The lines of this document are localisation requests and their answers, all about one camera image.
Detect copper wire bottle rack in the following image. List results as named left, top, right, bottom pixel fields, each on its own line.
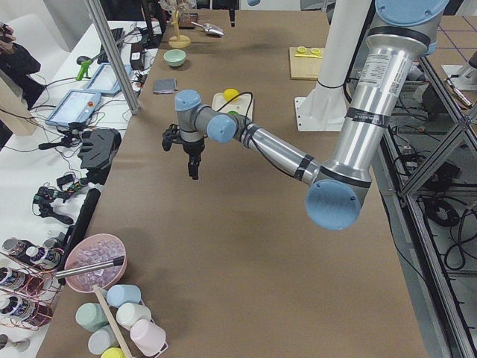
left=1, top=238, right=62, bottom=330

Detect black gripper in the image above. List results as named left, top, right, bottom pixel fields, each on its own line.
left=183, top=138, right=205, bottom=180

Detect yellow lemon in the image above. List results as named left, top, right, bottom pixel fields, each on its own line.
left=222, top=88, right=239, bottom=101

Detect yellow cup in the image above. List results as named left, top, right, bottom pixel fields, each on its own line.
left=101, top=347, right=126, bottom=358

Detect mint green bowl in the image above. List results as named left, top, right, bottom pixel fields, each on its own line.
left=163, top=49, right=186, bottom=68

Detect grey folded cloth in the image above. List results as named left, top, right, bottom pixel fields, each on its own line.
left=152, top=78, right=177, bottom=94

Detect white pedestal column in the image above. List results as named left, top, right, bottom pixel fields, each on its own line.
left=295, top=0, right=372, bottom=131

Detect wooden mug tree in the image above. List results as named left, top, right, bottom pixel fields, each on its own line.
left=168, top=9, right=191, bottom=49

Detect white cup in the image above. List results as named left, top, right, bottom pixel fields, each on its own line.
left=116, top=303, right=152, bottom=331

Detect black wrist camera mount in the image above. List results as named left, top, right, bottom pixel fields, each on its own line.
left=162, top=124, right=184, bottom=151

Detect metal scoop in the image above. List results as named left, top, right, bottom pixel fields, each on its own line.
left=192, top=22, right=224, bottom=37

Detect blue cup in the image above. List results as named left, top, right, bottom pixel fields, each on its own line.
left=107, top=284, right=142, bottom=308

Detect wooden cup rack handle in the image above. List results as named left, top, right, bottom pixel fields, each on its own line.
left=93, top=285, right=133, bottom=358

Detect lemon slice near handle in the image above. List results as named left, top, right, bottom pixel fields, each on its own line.
left=310, top=48, right=322, bottom=56

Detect pink bowl with ice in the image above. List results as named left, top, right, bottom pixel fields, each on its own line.
left=64, top=233, right=127, bottom=293

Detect teach pendant near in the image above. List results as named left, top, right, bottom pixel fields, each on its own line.
left=45, top=89, right=101, bottom=128

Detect teach pendant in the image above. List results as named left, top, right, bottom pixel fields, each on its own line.
left=45, top=89, right=101, bottom=128
left=84, top=63, right=121, bottom=96

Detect metal tongs in bowl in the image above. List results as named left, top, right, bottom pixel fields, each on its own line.
left=54, top=256, right=125, bottom=280

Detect yellow plastic knife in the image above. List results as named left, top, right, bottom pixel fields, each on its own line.
left=294, top=54, right=322, bottom=60

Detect pink cup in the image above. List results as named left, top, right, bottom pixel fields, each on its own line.
left=130, top=318, right=168, bottom=357

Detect grey cup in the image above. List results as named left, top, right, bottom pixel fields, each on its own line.
left=88, top=325, right=119, bottom=356

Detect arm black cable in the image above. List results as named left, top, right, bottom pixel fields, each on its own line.
left=216, top=91, right=254, bottom=120

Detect green handheld tool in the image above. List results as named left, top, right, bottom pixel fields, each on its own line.
left=76, top=56, right=92, bottom=81

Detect black plastic bracket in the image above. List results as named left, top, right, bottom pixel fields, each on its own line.
left=78, top=128, right=121, bottom=185

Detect aluminium frame post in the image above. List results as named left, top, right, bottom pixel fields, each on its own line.
left=84, top=0, right=140, bottom=115

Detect cream rabbit tray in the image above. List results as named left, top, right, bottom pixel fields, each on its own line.
left=211, top=92, right=253, bottom=120

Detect teach pendant far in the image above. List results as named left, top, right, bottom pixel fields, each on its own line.
left=84, top=63, right=121, bottom=96

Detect bamboo cutting board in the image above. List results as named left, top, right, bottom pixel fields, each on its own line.
left=288, top=46, right=324, bottom=81

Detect green cup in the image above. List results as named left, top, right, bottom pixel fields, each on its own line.
left=75, top=303, right=109, bottom=333

